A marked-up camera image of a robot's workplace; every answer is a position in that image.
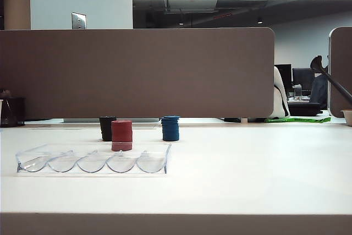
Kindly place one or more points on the blue poker chip stack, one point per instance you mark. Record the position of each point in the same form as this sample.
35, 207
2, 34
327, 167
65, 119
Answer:
170, 130

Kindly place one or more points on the clear plastic chip tray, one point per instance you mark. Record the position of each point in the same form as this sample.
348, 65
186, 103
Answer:
151, 160

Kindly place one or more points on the red poker chip stack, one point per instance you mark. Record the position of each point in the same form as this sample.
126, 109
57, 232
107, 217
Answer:
121, 134

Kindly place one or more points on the black poker chip stack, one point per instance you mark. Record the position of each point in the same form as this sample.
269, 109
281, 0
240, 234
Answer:
105, 129

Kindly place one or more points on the wide brown desk divider panel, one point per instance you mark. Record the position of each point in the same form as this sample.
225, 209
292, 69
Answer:
137, 72

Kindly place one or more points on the grey divider foot bar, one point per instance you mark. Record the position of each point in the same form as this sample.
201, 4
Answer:
110, 120

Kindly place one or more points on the small white cylinder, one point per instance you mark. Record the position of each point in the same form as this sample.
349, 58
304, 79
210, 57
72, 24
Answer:
244, 120

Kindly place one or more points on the black computer monitor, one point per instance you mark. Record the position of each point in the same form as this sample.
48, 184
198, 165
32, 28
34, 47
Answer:
302, 78
285, 76

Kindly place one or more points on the green tape strip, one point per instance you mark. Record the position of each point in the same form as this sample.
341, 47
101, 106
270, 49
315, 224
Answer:
299, 119

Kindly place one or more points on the seated person in blue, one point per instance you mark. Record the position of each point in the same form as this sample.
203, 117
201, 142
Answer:
319, 89

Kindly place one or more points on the narrow brown desk divider panel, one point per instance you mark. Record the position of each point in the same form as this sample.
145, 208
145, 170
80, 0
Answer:
341, 67

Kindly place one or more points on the beige paper bowl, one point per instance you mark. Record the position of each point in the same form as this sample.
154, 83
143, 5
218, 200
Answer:
347, 116

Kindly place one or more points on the metal wall switch plate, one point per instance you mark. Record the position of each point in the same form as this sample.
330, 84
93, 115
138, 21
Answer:
78, 20

